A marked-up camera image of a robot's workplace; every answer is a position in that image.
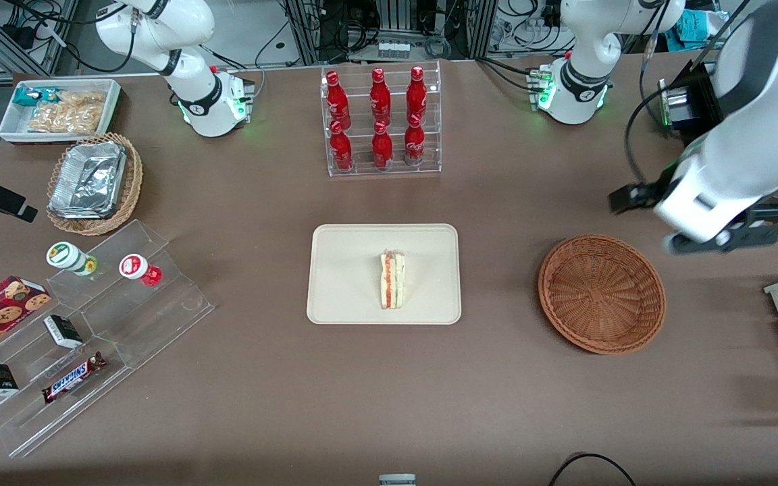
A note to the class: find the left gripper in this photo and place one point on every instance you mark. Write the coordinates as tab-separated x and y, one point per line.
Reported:
640	194

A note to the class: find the triangular sandwich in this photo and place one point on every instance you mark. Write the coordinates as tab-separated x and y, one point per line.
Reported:
392	280

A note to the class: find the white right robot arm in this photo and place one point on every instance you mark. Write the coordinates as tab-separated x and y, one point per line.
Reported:
193	101

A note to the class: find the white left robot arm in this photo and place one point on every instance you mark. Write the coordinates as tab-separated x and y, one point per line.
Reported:
767	101

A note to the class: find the round brown wicker basket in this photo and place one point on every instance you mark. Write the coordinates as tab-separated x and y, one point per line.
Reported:
598	293

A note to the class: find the beige rectangular tray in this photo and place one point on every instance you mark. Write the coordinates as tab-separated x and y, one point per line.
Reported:
348	274

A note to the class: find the light oval wicker basket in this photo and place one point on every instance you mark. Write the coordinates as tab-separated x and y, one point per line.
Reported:
134	175

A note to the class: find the aluminium foil tray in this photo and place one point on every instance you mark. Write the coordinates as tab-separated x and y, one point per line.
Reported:
88	179

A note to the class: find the black control box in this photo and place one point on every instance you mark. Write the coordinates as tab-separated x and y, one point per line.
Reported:
696	101

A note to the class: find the clear acrylic bottle rack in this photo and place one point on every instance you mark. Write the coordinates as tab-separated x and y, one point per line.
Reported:
429	169

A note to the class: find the red cola bottle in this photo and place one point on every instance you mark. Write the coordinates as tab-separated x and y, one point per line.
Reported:
342	150
380	98
382	148
417	96
415	145
338	100

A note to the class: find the clear acrylic stepped display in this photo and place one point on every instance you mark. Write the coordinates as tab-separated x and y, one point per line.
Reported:
152	317

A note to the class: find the red lid yogurt cup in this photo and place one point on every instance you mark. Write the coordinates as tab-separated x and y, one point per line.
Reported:
135	266

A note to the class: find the clear bag of crackers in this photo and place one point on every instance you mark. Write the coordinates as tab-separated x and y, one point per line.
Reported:
68	115

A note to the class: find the green lid yogurt cup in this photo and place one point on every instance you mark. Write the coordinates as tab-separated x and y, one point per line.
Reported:
65	256

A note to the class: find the Snickers chocolate bar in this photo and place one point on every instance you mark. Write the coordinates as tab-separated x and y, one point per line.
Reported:
71	378

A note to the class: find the teal snack packet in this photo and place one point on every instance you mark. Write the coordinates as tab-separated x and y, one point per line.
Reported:
28	96

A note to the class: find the white rectangular snack bin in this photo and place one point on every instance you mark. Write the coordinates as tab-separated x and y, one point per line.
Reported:
11	128

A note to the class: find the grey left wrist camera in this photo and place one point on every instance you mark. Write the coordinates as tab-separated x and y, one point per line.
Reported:
727	239

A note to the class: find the grey camera top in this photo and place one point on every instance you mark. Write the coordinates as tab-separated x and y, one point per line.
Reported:
397	480

